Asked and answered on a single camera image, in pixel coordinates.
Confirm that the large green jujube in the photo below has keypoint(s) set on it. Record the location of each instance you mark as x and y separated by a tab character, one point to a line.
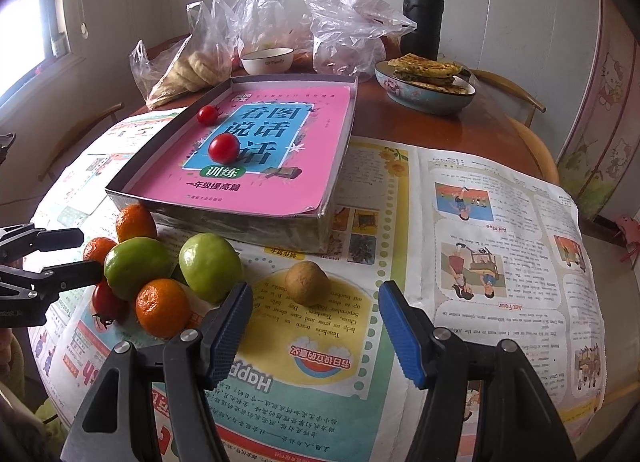
137	267

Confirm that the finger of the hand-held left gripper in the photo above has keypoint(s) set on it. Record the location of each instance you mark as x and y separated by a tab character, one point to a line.
70	277
55	238

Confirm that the fried pancakes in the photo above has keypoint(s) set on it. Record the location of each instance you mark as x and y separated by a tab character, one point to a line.
425	69

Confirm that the white ceramic bowl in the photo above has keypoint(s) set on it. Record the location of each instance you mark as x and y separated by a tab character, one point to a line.
266	61

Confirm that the colourful printed newspaper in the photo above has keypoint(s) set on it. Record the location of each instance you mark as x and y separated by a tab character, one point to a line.
325	367
100	161

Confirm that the grey cardboard box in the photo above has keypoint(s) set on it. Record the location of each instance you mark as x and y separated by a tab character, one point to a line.
240	227

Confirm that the pink plastic object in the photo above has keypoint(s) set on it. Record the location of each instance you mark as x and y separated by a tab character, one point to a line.
627	228

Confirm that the large red tomato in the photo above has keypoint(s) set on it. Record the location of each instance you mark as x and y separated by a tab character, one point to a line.
224	148

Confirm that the orange mandarin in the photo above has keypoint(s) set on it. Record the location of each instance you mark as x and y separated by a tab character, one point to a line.
162	308
97	249
136	222

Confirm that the brown kiwi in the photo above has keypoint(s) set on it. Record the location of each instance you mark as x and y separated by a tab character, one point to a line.
306	283

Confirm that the black thermos flask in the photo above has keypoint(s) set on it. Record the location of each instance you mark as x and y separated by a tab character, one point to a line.
423	16

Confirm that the stack of flatbreads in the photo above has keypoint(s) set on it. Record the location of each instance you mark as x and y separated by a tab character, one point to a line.
192	74

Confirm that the window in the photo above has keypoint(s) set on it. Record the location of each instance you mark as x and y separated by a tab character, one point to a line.
30	36

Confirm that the clear plastic flatbread bag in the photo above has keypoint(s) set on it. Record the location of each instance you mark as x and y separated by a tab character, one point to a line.
165	56

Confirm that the blue floral bowl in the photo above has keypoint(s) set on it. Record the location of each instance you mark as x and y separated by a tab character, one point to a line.
425	99

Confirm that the pink cartoon printed wardrobe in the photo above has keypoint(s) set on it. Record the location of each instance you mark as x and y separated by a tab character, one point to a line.
605	106

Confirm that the tall clear plastic bag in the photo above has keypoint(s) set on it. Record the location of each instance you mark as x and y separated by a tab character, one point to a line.
255	16

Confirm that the crumpled clear plastic bag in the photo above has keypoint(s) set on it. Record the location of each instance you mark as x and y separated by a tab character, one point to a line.
350	31

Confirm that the red tomato with stem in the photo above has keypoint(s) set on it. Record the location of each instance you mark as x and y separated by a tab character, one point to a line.
107	303

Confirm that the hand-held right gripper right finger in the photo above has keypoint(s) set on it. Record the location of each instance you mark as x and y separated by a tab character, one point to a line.
402	332

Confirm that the pink book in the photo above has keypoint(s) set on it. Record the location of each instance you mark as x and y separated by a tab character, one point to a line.
310	151

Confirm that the person's green clothing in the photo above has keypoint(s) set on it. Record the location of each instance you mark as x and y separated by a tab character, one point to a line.
47	409

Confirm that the small red tomato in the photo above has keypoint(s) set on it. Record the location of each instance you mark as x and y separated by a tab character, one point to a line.
206	115

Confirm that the wooden chair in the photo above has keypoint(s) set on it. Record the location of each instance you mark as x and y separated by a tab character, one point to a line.
75	134
515	89

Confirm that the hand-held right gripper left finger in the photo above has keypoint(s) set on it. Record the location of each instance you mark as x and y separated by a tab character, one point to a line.
227	337

